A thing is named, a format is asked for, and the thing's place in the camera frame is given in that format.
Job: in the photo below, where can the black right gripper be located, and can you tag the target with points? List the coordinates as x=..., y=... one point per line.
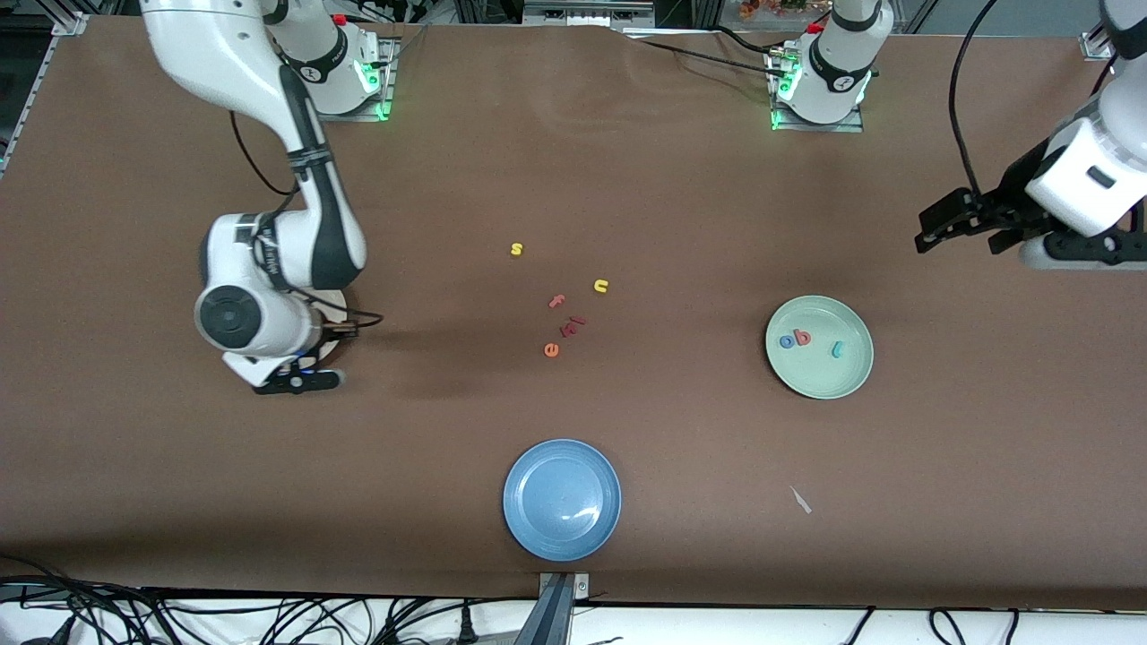
x=328, y=336

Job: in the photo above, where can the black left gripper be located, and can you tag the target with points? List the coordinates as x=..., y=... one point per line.
x=1015, y=191

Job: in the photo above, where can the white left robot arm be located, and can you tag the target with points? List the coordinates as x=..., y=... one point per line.
x=1093, y=170

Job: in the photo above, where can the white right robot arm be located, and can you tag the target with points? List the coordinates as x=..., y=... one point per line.
x=215, y=54

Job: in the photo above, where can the beige plate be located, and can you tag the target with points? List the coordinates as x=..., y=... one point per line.
x=332, y=305

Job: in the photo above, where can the light green plate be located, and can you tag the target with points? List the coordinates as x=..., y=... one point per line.
x=819, y=372

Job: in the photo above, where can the blue plate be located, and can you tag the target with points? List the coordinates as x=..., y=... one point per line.
x=562, y=500

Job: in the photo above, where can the brown table cover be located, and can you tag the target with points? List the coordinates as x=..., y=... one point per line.
x=573, y=179

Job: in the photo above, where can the orange flower decoration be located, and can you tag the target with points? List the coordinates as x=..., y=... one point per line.
x=771, y=7

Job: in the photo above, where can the white paper scrap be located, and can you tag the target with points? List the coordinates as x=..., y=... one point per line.
x=801, y=501

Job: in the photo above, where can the black power plug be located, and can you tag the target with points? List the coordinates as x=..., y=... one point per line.
x=467, y=627

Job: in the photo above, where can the grey metal box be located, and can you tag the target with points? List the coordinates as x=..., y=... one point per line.
x=587, y=11

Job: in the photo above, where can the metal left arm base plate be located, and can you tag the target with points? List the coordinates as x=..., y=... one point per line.
x=851, y=125

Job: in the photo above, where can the aluminium frame rail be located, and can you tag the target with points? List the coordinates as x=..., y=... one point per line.
x=67, y=22
x=1095, y=45

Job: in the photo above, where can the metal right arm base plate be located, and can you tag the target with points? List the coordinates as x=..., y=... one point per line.
x=381, y=98

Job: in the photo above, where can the grey metal bracket post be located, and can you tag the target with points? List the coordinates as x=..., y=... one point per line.
x=560, y=609

